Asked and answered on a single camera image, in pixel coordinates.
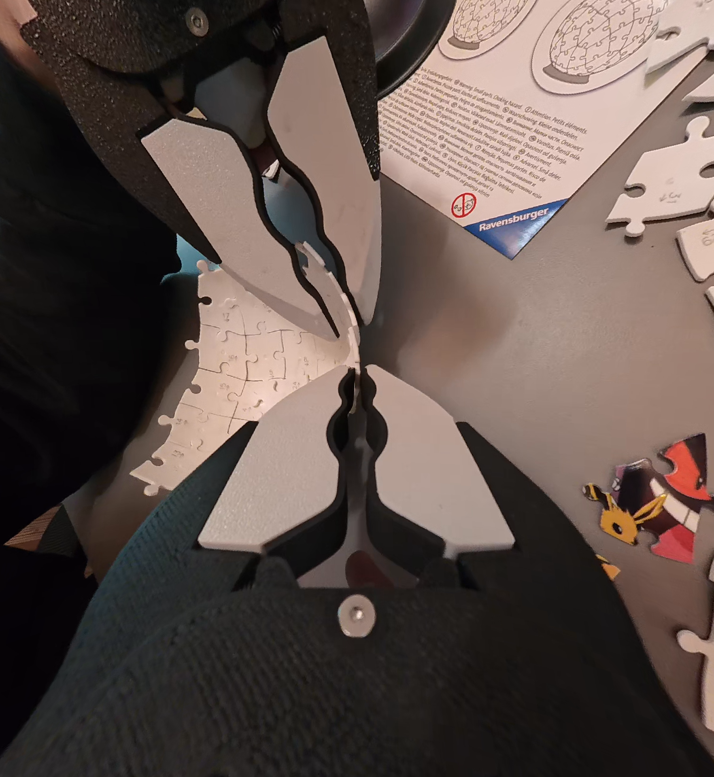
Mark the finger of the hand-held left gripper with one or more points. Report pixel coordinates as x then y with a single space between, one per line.
211 194
332 152

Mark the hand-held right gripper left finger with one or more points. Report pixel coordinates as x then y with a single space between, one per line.
272 485

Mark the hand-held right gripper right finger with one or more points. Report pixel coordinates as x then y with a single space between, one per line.
442 485

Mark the partly built white puzzle ball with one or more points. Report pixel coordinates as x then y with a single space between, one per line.
241 364

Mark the person's left forearm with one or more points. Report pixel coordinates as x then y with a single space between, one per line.
59 243

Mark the black dome puzzle stand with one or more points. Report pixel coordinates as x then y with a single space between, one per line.
411 36

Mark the printed puzzle instruction leaflet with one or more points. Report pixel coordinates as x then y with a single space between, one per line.
515 121

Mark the pile of white puzzle pieces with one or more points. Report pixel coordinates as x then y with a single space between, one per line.
666 182

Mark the person's left hand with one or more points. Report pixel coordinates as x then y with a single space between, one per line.
270 161

